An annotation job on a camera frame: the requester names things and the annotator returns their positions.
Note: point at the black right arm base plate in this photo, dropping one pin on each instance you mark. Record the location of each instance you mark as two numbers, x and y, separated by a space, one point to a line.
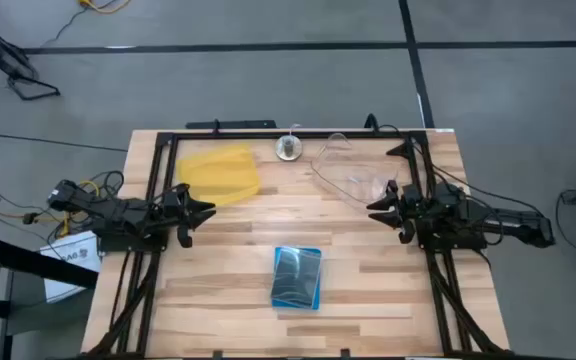
458 246

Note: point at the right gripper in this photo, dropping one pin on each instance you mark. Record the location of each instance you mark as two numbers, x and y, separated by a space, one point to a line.
412 210

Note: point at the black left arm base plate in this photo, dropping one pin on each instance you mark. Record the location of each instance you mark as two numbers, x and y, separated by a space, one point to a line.
128 246

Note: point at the black power plug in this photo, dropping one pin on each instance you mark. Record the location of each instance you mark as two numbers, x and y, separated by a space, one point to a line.
30 218

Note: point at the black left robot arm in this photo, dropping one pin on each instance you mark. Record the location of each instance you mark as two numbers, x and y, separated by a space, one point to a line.
118 212

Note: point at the black aluminium table frame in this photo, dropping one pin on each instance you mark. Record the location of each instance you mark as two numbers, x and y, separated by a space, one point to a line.
318 135

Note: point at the yellow translucent plastic bin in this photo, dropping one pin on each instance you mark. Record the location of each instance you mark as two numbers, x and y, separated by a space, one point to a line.
218 172

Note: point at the blue Blu-ray case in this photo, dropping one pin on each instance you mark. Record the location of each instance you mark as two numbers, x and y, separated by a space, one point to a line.
293 305

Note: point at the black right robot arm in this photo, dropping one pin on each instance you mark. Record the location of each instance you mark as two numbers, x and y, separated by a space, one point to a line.
513 222

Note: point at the white cardboard box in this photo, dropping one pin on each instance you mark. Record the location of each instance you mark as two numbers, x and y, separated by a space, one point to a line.
70 250

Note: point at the clear CD jewel case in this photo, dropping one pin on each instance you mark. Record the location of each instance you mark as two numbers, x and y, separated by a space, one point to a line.
295 277

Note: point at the black desk beam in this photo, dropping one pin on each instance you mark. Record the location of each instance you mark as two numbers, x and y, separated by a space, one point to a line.
33 262

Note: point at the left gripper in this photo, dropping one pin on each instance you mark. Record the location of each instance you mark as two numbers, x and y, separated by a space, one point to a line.
175 215

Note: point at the clear plastic bin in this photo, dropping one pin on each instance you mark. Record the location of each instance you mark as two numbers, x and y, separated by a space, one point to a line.
348 165

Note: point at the black power strip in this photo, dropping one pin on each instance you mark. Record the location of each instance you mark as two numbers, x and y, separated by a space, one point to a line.
238 124

